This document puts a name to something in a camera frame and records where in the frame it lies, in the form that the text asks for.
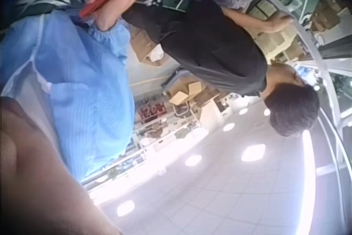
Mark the person's right hand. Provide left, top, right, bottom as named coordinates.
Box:
left=87, top=0, right=146, bottom=32

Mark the cart with cardboard boxes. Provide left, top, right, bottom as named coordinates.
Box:
left=162, top=69, right=222, bottom=122

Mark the brown cardboard box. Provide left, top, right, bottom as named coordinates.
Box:
left=129, top=27, right=163, bottom=65

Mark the long counter with goods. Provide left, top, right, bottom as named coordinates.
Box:
left=82, top=124, right=211, bottom=189

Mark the red white sign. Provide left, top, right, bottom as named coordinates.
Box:
left=138, top=102, right=166, bottom=125

